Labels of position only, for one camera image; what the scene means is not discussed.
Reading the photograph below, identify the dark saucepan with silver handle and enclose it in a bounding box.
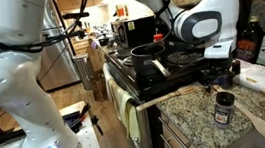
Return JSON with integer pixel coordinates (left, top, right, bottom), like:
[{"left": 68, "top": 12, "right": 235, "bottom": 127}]
[{"left": 129, "top": 42, "right": 172, "bottom": 82}]

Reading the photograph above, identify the yellow dish towel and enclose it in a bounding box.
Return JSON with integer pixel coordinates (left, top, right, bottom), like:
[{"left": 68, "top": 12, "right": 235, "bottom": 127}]
[{"left": 108, "top": 78, "right": 143, "bottom": 144}]

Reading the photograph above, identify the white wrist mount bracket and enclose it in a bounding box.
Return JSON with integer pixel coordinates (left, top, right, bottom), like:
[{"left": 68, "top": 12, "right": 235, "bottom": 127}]
[{"left": 202, "top": 40, "right": 235, "bottom": 62}]

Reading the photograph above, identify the stainless steel refrigerator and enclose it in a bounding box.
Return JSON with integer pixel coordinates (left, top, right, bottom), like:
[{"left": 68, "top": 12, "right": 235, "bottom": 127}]
[{"left": 27, "top": 0, "right": 83, "bottom": 93}]

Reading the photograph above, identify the spice jar with red lid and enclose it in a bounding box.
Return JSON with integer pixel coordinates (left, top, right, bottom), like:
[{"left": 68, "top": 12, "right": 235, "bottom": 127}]
[{"left": 152, "top": 32, "right": 166, "bottom": 44}]

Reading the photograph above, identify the dark bottle with orange label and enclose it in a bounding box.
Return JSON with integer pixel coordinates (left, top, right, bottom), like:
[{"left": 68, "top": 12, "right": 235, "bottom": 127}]
[{"left": 231, "top": 14, "right": 265, "bottom": 66}]

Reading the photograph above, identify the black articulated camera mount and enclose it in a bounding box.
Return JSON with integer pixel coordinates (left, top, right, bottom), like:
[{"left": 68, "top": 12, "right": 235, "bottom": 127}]
[{"left": 40, "top": 17, "right": 88, "bottom": 50}]

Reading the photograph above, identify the black electric stove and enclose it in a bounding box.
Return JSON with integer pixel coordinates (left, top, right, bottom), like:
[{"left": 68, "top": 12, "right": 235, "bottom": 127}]
[{"left": 98, "top": 0, "right": 265, "bottom": 148}]

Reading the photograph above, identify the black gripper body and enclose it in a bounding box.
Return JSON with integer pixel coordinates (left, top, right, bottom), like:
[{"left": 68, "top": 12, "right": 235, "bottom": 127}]
[{"left": 204, "top": 55, "right": 236, "bottom": 77}]

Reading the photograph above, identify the white dish towel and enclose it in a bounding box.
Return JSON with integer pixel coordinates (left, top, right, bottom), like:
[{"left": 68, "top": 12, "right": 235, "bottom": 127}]
[{"left": 101, "top": 61, "right": 119, "bottom": 105}]

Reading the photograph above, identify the spice jar with black lid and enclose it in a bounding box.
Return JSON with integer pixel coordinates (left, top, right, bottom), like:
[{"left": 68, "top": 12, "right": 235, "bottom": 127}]
[{"left": 210, "top": 90, "right": 239, "bottom": 130}]

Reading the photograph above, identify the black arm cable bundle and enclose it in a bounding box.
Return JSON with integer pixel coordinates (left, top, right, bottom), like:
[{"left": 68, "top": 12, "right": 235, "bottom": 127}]
[{"left": 0, "top": 0, "right": 97, "bottom": 57}]

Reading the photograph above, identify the black stereo camera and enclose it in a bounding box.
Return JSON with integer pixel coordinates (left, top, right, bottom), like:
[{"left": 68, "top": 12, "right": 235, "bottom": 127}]
[{"left": 61, "top": 10, "right": 91, "bottom": 22}]

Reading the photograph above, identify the black coil burner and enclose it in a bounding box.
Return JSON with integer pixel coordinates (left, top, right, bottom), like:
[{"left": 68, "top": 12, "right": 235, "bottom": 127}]
[{"left": 164, "top": 49, "right": 206, "bottom": 69}]

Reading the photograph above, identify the white robot table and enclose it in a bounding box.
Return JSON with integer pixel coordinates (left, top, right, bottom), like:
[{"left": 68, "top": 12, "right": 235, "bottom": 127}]
[{"left": 0, "top": 99, "right": 102, "bottom": 148}]

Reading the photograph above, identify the small black background pot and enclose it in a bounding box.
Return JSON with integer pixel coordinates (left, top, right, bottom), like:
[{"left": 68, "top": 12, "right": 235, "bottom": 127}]
[{"left": 97, "top": 33, "right": 114, "bottom": 48}]

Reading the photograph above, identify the counter drawer cabinet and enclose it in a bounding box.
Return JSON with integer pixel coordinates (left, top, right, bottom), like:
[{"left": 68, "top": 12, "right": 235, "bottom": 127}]
[{"left": 145, "top": 101, "right": 205, "bottom": 148}]

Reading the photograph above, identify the slotted wooden spatula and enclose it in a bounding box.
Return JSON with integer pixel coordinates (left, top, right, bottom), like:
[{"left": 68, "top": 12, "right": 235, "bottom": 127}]
[{"left": 133, "top": 84, "right": 200, "bottom": 113}]

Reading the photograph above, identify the white plastic bag package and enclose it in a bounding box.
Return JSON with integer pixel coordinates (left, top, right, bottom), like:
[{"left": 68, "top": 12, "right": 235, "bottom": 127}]
[{"left": 231, "top": 56, "right": 265, "bottom": 111}]

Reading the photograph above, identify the wooden base cabinet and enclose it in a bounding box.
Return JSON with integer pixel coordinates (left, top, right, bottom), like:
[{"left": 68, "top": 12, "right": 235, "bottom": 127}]
[{"left": 71, "top": 36, "right": 109, "bottom": 104}]

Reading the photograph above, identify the stainless steel trash can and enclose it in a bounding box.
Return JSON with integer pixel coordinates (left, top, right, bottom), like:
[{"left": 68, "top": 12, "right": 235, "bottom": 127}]
[{"left": 71, "top": 52, "right": 98, "bottom": 92}]

